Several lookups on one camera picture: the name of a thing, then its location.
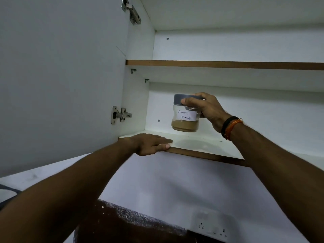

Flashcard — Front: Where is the white wall socket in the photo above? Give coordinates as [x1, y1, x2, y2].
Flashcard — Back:
[194, 212, 229, 239]

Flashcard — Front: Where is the person's right forearm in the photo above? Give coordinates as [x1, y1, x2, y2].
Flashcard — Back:
[229, 121, 324, 243]

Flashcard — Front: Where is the person's right hand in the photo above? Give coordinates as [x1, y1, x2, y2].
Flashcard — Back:
[181, 92, 232, 133]

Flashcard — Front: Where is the white shelf board brown edge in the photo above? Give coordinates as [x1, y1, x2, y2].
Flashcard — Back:
[126, 60, 324, 93]

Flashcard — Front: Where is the orange thread bracelet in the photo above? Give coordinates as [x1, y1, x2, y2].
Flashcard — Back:
[225, 118, 244, 141]

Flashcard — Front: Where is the black wristband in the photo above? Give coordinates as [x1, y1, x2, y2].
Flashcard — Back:
[221, 116, 239, 139]

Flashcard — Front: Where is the person's left forearm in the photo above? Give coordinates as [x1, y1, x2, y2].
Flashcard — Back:
[0, 137, 137, 243]

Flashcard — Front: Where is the white wall cabinet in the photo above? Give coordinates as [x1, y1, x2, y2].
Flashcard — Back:
[118, 0, 324, 172]

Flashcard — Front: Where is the white cabinet door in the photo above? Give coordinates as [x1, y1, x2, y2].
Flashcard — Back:
[0, 0, 130, 178]

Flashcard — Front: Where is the metal cabinet hinge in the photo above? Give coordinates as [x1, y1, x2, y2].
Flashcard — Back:
[111, 106, 132, 125]
[121, 0, 142, 25]

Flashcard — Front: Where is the clear spice jar grey lid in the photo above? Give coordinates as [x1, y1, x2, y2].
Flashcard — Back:
[171, 94, 204, 132]

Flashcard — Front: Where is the person's left hand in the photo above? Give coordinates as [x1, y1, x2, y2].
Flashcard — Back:
[127, 133, 174, 157]

